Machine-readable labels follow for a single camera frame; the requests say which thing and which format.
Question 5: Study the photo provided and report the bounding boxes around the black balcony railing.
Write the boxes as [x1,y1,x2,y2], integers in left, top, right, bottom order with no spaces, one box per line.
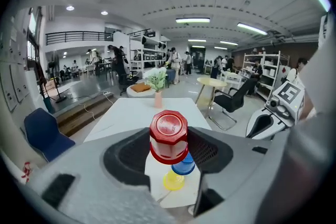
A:
[45,30,114,46]

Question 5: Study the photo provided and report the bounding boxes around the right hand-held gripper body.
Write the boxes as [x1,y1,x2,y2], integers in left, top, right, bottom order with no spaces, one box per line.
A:
[264,80,307,128]

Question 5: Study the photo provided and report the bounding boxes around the red plastic cup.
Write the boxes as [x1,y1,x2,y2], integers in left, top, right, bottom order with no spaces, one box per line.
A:
[149,109,190,165]

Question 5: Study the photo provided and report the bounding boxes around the white artificial flowers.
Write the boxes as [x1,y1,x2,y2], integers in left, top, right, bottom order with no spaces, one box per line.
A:
[143,67,169,92]

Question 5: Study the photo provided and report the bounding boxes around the yellow plastic cup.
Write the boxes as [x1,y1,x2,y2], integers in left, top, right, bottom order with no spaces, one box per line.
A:
[162,169,185,191]

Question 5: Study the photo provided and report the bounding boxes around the white cable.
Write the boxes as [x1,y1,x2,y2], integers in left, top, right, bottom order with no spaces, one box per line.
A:
[78,91,114,121]

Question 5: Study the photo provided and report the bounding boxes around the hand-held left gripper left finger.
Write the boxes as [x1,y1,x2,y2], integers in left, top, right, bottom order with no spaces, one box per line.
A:
[19,127,179,224]

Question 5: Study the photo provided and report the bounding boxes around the white shelving unit with boxes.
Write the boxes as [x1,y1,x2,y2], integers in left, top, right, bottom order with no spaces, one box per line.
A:
[241,51,291,101]

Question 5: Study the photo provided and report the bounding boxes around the black standing fan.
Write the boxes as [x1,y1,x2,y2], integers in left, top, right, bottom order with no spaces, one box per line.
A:
[48,61,67,103]

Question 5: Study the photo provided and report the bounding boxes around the low white table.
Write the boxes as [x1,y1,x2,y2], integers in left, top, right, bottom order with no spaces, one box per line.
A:
[219,70,244,86]

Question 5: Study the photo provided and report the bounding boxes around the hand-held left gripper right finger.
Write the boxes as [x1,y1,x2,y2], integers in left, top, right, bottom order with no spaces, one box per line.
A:
[187,126,289,224]

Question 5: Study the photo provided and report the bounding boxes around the wooden steps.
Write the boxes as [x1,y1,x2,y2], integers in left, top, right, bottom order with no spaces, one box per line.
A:
[54,93,117,137]

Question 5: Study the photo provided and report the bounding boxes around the pink vase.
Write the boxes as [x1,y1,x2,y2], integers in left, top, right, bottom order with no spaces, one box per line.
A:
[154,90,163,109]

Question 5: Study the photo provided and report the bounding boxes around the tall white shelving unit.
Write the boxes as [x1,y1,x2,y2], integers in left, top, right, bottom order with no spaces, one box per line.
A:
[128,30,169,76]

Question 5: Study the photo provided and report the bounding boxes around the orange cushion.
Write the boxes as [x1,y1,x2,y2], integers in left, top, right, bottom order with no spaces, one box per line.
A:
[130,83,152,93]

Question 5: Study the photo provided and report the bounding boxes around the round yellow table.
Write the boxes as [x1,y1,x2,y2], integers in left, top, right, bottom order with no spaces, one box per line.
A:
[195,77,228,111]

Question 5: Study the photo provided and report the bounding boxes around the round white ottoman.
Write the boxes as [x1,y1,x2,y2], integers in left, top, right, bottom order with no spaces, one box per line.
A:
[126,83,156,98]

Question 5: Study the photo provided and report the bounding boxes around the blue chair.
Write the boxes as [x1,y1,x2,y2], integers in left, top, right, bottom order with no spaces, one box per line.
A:
[23,107,76,163]

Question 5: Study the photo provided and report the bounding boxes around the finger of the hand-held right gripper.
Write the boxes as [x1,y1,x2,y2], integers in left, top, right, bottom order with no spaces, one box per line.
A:
[245,107,287,140]

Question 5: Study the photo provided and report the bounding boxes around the person's right forearm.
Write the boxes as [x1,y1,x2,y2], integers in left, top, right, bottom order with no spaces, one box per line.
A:
[299,93,318,121]

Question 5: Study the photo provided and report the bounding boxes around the blue plastic cup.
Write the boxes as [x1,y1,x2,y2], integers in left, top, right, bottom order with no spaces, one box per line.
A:
[171,152,196,176]

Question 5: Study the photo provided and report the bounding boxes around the black office chair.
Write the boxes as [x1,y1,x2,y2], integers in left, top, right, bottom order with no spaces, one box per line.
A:
[208,78,259,131]

